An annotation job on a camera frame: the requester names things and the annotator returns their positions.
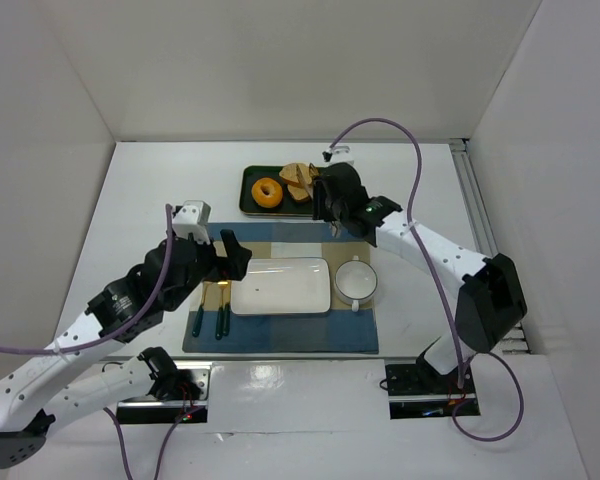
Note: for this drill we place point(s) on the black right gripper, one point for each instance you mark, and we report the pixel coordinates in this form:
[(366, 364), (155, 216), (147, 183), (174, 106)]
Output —
[(327, 198)]

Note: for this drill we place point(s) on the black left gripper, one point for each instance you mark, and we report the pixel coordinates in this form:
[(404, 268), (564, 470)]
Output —
[(219, 257)]

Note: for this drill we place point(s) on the brown bread slice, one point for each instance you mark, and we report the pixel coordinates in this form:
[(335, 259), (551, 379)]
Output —
[(298, 174), (300, 194)]

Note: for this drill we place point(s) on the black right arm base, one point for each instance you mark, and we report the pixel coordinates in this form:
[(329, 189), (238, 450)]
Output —
[(417, 392)]

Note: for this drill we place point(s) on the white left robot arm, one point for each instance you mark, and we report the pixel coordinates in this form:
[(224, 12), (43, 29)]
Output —
[(48, 392)]

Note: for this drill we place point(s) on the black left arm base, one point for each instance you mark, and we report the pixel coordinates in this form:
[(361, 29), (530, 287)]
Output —
[(189, 398)]

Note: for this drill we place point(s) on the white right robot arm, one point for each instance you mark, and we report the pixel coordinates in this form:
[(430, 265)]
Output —
[(488, 292)]

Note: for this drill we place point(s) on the white rectangular plate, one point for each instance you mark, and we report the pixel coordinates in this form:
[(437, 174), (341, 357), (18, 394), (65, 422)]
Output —
[(283, 286)]

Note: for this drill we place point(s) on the white soup cup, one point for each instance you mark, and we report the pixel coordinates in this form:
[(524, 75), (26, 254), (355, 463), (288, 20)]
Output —
[(355, 283)]

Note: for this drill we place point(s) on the orange bagel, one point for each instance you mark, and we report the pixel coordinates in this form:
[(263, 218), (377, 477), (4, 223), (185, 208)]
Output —
[(267, 193)]

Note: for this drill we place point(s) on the dark green serving tray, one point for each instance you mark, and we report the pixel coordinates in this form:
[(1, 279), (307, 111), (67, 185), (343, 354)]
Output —
[(287, 208)]

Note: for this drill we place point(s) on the blue beige checkered placemat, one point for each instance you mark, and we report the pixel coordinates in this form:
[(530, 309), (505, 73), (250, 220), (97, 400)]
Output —
[(339, 330)]

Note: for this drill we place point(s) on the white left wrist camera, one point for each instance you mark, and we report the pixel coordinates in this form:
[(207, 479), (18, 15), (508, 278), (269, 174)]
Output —
[(190, 221)]

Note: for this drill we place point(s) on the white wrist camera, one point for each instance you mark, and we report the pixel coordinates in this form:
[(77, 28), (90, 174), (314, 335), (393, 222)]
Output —
[(190, 221), (338, 154)]

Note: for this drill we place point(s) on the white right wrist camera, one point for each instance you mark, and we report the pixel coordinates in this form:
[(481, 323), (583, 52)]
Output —
[(338, 154)]

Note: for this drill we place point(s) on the aluminium rail frame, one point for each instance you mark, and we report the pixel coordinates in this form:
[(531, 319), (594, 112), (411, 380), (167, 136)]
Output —
[(514, 342)]

